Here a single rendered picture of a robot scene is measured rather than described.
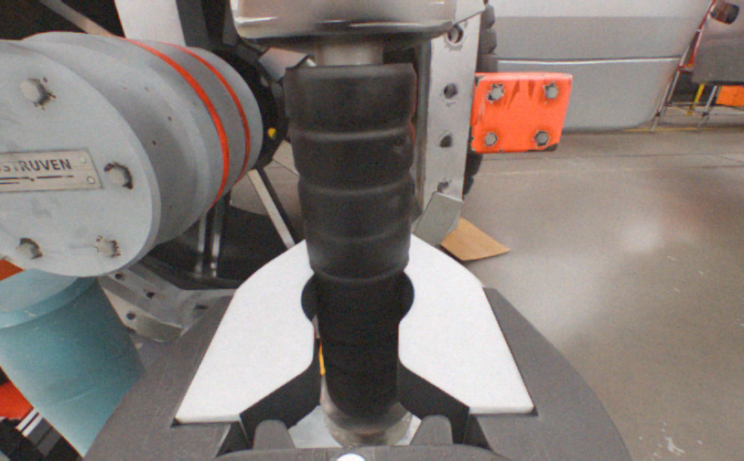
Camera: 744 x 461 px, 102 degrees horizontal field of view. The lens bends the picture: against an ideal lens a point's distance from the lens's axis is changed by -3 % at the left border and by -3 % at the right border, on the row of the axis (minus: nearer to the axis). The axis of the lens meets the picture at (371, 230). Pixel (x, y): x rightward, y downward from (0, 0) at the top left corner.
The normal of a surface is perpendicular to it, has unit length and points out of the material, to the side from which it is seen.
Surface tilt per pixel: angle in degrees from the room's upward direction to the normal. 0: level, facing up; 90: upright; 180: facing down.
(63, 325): 88
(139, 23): 90
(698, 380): 0
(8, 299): 0
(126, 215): 90
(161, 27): 90
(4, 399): 0
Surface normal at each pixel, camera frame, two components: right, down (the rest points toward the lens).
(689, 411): -0.03, -0.88
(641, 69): 0.12, 0.47
